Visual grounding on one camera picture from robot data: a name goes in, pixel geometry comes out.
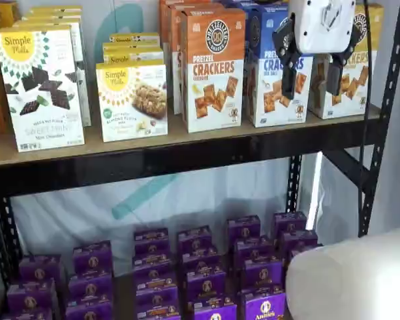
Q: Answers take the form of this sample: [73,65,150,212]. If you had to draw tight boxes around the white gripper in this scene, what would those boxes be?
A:
[272,0,366,101]

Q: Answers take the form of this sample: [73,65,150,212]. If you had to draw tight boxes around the blue white pretzel crackers box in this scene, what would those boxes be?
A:
[219,0,289,11]
[245,5,314,128]

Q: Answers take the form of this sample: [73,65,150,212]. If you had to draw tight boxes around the yellow white pretzel crackers box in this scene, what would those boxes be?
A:
[308,3,384,120]

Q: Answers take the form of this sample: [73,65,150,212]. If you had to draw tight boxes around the orange white pretzel crackers box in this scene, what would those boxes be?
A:
[181,8,247,133]
[171,3,226,116]
[159,0,221,51]

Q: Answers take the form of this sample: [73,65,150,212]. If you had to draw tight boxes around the wooden shelf board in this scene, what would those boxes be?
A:
[0,103,383,167]

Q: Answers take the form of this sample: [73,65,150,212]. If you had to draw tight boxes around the purple Annie's box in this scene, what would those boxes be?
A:
[68,270,113,303]
[19,255,63,284]
[135,276,179,309]
[1,308,54,320]
[6,279,57,313]
[181,248,220,274]
[72,240,113,274]
[177,225,213,254]
[289,245,323,265]
[226,215,261,246]
[193,295,237,320]
[273,211,307,239]
[65,299,113,320]
[185,265,227,301]
[136,305,181,320]
[233,236,274,267]
[243,258,284,291]
[133,227,170,256]
[279,229,319,258]
[133,252,173,283]
[245,289,287,320]

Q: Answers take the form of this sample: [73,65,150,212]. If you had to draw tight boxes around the black metal shelf rack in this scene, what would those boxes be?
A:
[0,0,400,291]

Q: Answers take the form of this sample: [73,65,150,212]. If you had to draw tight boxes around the Simple Mills almond bars box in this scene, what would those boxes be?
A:
[103,42,163,53]
[95,59,169,143]
[109,32,161,46]
[102,49,165,66]

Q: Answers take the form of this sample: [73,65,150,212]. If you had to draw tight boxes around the Simple Mills mint chocolate box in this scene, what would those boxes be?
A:
[13,20,93,127]
[29,5,83,16]
[0,29,86,153]
[21,13,83,25]

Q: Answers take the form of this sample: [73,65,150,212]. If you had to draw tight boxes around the white teal backdrop sheet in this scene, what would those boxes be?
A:
[11,0,324,254]

